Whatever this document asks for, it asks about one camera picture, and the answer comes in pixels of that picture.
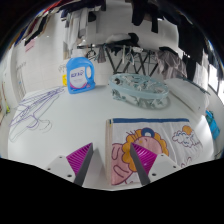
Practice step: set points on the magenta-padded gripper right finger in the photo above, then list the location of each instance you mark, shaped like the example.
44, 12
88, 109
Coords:
146, 160

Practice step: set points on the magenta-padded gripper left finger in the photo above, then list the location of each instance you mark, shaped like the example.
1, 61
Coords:
78, 160

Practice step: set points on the cartoon print towel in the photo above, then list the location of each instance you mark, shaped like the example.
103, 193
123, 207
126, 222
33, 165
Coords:
160, 128

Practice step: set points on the light blue round clip hanger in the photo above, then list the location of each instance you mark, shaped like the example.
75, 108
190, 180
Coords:
156, 90

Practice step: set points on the blue bag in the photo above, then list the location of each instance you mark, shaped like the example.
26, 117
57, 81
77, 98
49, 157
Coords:
212, 125

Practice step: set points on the white pillow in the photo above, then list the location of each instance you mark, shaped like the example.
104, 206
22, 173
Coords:
186, 96

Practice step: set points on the small yellow container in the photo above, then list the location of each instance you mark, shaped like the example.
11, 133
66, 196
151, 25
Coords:
64, 80

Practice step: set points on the blue detergent bottle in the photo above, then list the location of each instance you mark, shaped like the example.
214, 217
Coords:
80, 76

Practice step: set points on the grey garment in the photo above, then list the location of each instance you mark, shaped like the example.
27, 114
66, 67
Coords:
170, 63

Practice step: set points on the black folding drying rack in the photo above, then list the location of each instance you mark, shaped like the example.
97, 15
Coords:
116, 46

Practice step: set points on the hanging white clothes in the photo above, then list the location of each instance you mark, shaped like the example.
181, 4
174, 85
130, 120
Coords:
75, 30

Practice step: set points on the hanging red and dark clothes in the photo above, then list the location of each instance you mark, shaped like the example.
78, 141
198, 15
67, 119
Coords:
36, 28

